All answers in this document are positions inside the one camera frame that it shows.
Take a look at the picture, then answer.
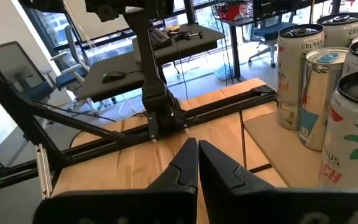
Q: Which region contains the grey mesh office chair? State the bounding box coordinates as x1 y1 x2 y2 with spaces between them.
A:
0 41 55 102

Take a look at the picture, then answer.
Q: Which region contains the white frame office chair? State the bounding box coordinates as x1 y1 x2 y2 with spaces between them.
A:
50 24 91 93

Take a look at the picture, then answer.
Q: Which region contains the blue seat office chair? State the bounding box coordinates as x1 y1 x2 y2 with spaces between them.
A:
247 21 295 68

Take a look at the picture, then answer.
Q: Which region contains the red box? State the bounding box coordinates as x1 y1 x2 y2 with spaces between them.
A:
218 1 251 22

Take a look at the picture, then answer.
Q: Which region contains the grey desk top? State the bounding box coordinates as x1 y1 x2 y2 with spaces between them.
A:
75 52 149 103
132 24 226 67

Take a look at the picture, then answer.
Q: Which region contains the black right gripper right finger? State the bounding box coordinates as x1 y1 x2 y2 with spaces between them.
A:
198 139 358 224

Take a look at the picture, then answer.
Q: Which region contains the wooden shelf black metal frame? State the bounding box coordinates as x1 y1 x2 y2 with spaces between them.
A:
239 108 323 189

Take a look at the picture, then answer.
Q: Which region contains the silver metal bracket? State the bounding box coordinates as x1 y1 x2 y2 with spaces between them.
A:
35 143 53 200

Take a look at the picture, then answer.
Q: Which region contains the black office desk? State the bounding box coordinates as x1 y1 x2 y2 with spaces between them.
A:
214 0 326 80

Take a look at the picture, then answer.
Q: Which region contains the black rig post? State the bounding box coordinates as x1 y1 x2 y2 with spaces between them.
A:
0 43 67 175

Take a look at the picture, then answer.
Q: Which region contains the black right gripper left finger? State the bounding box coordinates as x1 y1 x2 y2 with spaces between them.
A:
32 138 200 224

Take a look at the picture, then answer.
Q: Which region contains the silver blue Red Bull can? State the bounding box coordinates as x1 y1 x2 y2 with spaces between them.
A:
299 47 350 152

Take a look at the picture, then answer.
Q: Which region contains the black computer mouse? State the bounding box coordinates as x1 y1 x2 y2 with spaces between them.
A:
101 70 126 84

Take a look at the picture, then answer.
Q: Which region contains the black keyboard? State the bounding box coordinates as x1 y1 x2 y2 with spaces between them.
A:
149 27 173 50

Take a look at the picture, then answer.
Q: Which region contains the white floor cable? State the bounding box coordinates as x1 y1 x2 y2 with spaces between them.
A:
118 93 146 118

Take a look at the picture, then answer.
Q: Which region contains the black clamp tool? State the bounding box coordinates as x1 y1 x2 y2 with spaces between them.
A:
168 29 204 41

